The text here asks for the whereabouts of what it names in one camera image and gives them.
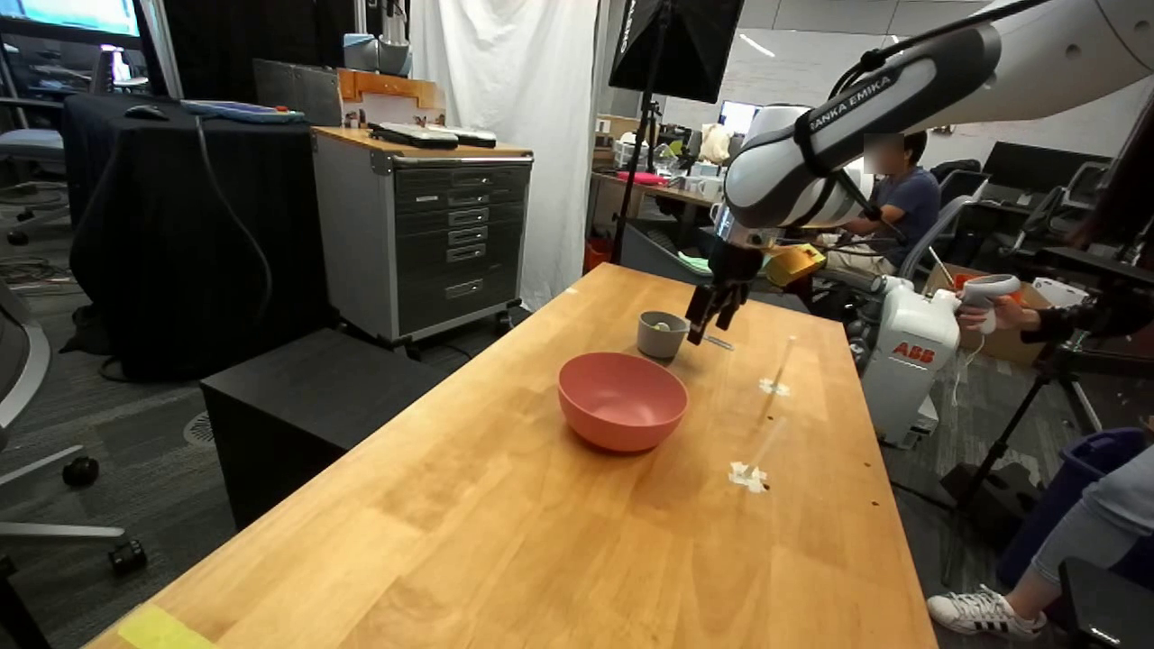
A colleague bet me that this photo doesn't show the seated person dark hair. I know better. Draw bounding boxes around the seated person dark hair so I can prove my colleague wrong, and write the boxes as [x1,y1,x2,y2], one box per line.
[825,128,945,293]

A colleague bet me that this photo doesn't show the office chair base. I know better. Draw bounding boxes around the office chair base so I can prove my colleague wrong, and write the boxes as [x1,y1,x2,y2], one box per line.
[0,285,152,579]

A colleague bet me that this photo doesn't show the yellow wrist camera mount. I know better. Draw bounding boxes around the yellow wrist camera mount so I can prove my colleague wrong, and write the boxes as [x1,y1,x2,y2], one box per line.
[761,240,830,293]

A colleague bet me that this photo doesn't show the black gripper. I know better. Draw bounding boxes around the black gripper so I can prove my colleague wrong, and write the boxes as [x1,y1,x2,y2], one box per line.
[683,227,774,348]

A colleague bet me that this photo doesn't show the black camera tripod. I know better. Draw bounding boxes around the black camera tripod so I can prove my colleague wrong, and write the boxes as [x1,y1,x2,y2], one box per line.
[959,347,1112,508]

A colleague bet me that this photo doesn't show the white ABB robot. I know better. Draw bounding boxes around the white ABB robot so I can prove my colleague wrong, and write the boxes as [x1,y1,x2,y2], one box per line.
[862,272,967,446]

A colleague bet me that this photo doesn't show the pink bowl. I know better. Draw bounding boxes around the pink bowl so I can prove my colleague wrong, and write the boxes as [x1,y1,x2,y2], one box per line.
[554,348,694,457]

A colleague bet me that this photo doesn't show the black softbox stand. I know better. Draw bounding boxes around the black softbox stand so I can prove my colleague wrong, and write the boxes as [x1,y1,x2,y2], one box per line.
[610,0,678,268]

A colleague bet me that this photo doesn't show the person leg white sneaker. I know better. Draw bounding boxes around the person leg white sneaker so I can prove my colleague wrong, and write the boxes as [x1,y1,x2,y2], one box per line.
[928,445,1154,643]

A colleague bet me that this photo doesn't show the white curtain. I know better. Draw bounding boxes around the white curtain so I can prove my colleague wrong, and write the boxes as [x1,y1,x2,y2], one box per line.
[409,0,605,310]

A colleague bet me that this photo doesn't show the computer monitor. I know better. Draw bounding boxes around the computer monitor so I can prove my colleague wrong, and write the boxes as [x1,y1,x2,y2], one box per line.
[0,0,146,42]

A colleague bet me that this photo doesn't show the yellow tape piece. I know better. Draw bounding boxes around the yellow tape piece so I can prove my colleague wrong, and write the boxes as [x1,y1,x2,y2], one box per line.
[113,603,221,649]

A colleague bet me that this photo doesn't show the black softbox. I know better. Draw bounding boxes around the black softbox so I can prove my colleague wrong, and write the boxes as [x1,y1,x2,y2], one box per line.
[605,0,748,106]

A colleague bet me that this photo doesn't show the blue bin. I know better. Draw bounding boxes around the blue bin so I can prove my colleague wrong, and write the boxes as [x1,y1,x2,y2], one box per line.
[995,425,1154,591]

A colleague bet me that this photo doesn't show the black draped table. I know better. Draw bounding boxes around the black draped table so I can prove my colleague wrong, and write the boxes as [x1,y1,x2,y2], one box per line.
[64,95,334,387]

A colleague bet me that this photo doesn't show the black low box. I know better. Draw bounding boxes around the black low box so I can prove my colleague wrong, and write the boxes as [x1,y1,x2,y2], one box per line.
[198,324,509,535]

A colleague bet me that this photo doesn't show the cardboard box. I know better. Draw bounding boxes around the cardboard box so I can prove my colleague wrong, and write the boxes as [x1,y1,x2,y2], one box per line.
[334,64,446,128]

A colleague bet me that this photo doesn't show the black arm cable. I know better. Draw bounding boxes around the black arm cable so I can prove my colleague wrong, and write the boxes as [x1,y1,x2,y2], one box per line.
[825,0,1051,106]

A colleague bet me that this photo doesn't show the grey drawer cabinet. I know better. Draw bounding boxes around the grey drawer cabinet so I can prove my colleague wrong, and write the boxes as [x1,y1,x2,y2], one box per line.
[309,121,539,348]

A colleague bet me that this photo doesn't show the grey measuring cup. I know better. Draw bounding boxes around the grey measuring cup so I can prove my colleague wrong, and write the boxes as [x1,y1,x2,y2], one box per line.
[636,306,694,369]

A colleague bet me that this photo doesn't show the black keyboard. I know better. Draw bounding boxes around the black keyboard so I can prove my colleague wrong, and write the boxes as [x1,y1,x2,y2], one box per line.
[365,120,462,150]

